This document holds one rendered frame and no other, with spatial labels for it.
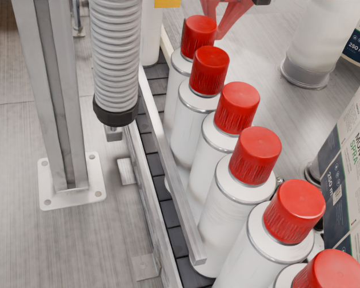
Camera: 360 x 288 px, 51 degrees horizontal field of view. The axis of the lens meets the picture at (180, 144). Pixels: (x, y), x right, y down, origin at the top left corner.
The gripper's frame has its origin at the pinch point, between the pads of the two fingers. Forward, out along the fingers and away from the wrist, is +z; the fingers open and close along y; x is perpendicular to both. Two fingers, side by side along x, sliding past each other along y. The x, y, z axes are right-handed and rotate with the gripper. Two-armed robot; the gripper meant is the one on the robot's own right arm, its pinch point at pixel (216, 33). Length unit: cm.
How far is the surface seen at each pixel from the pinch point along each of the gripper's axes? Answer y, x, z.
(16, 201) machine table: -7.8, 27.6, 18.9
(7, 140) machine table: 3.4, 28.8, 19.0
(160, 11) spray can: 11.8, 4.1, 3.7
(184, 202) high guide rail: -20.1, 9.6, 5.6
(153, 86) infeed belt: 6.5, 5.7, 13.9
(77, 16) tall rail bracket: 30.7, 15.1, 15.7
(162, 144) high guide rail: -12.3, 10.0, 5.7
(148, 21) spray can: 11.2, 6.0, 5.0
